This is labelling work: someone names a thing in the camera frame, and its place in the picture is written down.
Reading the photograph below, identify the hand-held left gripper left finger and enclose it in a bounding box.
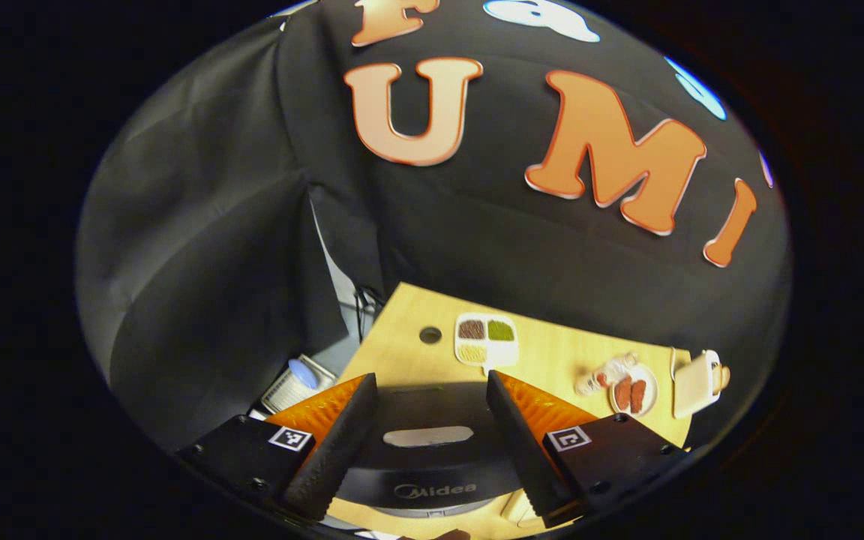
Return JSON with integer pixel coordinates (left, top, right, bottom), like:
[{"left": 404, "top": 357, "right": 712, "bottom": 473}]
[{"left": 175, "top": 372, "right": 380, "bottom": 524}]

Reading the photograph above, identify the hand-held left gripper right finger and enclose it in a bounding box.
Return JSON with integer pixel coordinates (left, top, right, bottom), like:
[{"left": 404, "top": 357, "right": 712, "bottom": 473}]
[{"left": 484, "top": 369, "right": 693, "bottom": 530}]

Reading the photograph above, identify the silver black rice cooker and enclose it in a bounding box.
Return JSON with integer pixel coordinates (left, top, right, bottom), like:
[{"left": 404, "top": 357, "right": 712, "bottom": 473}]
[{"left": 334, "top": 382, "right": 527, "bottom": 518}]

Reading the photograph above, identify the white slatted basket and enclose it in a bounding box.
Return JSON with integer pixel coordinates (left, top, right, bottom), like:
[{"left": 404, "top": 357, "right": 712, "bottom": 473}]
[{"left": 261, "top": 354, "right": 339, "bottom": 413}]

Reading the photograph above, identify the white divided bean dish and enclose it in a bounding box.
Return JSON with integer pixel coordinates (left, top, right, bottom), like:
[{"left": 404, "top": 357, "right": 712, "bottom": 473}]
[{"left": 454, "top": 313, "right": 519, "bottom": 376}]

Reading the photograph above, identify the clear plastic drink bottle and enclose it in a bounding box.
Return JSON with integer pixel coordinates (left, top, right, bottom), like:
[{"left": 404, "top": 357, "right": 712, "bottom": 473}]
[{"left": 574, "top": 352, "right": 639, "bottom": 397}]

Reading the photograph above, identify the white round plate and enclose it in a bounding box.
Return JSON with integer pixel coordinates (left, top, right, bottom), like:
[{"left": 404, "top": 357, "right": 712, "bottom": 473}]
[{"left": 609, "top": 364, "right": 659, "bottom": 418}]

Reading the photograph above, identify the white toaster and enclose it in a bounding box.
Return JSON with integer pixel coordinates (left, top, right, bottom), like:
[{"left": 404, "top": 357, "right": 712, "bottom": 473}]
[{"left": 672, "top": 349, "right": 723, "bottom": 419}]

